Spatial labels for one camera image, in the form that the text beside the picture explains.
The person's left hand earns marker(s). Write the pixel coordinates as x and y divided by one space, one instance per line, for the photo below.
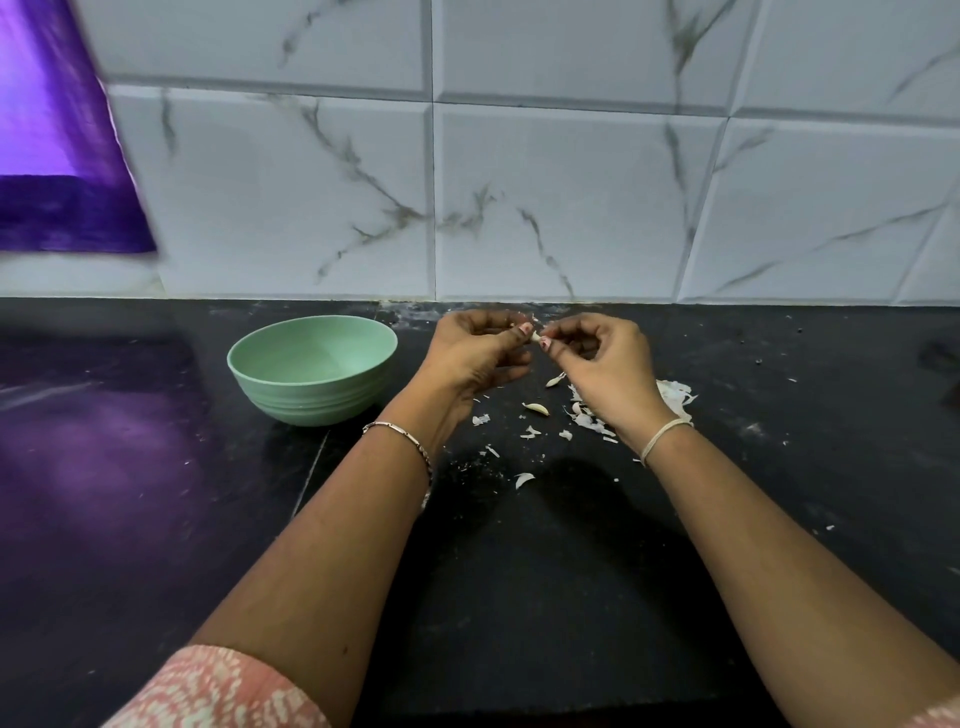
468 360

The mint green bowl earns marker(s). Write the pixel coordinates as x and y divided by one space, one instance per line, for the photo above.
312 368

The pink patterned left sleeve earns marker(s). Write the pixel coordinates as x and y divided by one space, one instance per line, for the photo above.
218 690

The pink patterned right sleeve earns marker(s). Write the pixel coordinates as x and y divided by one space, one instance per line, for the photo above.
938 714

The person's right hand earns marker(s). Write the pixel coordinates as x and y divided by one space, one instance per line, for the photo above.
612 372

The small fallen garlic piece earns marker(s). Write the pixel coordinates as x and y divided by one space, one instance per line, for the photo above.
524 480

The pink patterned sleeve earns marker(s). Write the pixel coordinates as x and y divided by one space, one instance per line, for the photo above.
218 690
938 714

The person's right forearm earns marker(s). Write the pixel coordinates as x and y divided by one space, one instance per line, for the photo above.
810 585

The purple cloth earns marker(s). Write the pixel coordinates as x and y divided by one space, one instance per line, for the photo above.
60 128

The person's left forearm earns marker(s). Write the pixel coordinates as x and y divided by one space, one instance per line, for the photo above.
308 578

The white garlic bulb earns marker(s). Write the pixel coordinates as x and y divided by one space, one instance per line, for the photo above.
534 333

